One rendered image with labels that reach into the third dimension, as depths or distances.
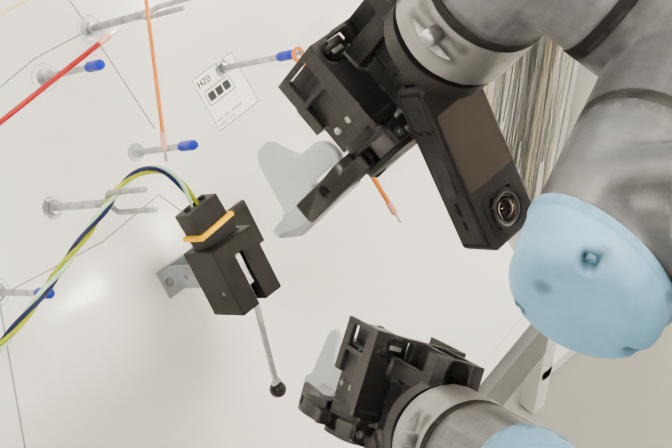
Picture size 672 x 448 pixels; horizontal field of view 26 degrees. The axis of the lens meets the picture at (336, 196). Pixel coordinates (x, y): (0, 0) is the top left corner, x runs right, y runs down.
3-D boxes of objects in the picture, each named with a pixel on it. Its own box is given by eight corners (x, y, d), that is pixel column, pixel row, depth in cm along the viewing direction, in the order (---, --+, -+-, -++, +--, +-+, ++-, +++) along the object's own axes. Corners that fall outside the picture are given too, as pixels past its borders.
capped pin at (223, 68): (224, 80, 121) (303, 66, 113) (212, 69, 120) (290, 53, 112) (232, 67, 122) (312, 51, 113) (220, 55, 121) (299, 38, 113)
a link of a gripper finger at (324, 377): (335, 321, 114) (382, 347, 105) (312, 393, 114) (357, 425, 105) (299, 311, 112) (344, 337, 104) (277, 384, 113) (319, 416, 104)
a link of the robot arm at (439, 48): (572, 14, 80) (484, 82, 76) (530, 54, 84) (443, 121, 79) (484, -88, 81) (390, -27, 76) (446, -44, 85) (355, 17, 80)
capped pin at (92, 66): (51, 66, 111) (109, 52, 104) (55, 85, 111) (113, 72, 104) (34, 68, 110) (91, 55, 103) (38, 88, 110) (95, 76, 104)
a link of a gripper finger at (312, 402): (344, 387, 109) (390, 418, 101) (337, 410, 109) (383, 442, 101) (288, 373, 108) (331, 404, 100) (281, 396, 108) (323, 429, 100)
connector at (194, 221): (204, 265, 112) (219, 265, 110) (172, 214, 110) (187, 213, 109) (230, 243, 113) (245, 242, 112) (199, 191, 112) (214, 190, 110)
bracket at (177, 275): (168, 298, 117) (203, 299, 113) (155, 273, 116) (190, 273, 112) (209, 268, 119) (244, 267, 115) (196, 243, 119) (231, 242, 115)
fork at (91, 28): (92, 12, 113) (193, -17, 102) (105, 31, 114) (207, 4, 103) (75, 26, 112) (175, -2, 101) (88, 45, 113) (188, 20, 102)
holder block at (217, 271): (214, 315, 113) (244, 316, 110) (182, 254, 112) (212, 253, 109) (251, 286, 116) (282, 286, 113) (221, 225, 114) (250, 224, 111)
